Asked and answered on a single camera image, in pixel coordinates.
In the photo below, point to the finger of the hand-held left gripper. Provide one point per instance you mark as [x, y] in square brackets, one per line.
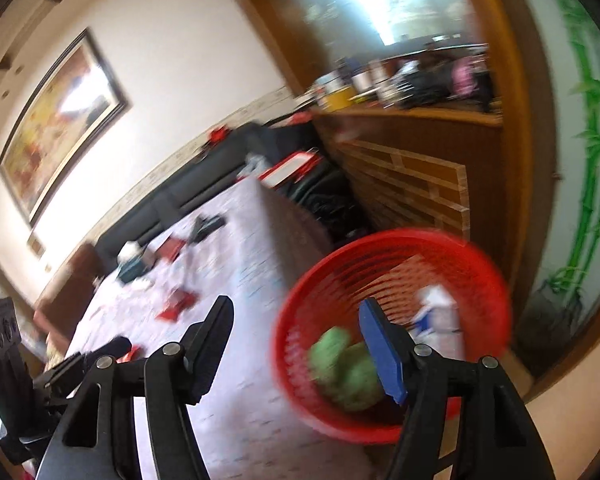
[112, 347]
[65, 375]

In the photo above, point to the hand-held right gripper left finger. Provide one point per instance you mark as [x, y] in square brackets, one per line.
[210, 345]

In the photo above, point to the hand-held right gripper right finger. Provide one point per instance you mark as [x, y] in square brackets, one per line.
[380, 355]

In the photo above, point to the red snack wrapper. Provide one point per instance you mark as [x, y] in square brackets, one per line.
[130, 354]

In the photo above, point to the green towel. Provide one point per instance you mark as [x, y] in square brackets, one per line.
[340, 365]

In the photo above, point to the red paper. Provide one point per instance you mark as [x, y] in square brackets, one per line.
[177, 305]

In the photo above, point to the blue white medicine box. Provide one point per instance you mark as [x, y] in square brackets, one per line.
[440, 310]

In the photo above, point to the red plastic basket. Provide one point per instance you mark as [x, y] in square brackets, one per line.
[330, 270]

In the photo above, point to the floral tablecloth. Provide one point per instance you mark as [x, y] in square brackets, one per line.
[240, 310]

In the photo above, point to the brown armchair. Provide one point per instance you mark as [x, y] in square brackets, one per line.
[65, 290]

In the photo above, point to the dark green tissue box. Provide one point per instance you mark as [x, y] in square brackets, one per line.
[130, 272]

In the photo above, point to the red flat packet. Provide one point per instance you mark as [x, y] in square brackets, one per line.
[172, 250]

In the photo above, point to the black toy pistol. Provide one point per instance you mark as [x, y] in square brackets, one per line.
[207, 227]

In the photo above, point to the dark sofa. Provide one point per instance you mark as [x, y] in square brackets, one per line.
[155, 210]

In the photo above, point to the dark shopping bag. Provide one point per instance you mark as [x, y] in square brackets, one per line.
[325, 200]

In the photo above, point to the white plastic bag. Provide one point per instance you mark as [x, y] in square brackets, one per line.
[252, 165]

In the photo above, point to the red white gift bag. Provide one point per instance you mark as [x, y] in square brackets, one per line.
[287, 170]

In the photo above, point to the red object on sofa back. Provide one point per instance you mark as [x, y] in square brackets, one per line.
[217, 135]

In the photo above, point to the framed horse painting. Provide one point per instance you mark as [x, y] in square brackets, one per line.
[55, 125]

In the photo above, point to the black bag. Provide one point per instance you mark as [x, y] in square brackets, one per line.
[427, 87]

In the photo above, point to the pink cloth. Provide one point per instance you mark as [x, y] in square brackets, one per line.
[465, 76]

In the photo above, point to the etched glass partition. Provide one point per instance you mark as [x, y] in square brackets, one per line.
[380, 0]

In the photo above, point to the small wall plaque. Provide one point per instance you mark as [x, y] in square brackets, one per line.
[36, 247]

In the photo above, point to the green bamboo wall decal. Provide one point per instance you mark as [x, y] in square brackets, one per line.
[587, 160]

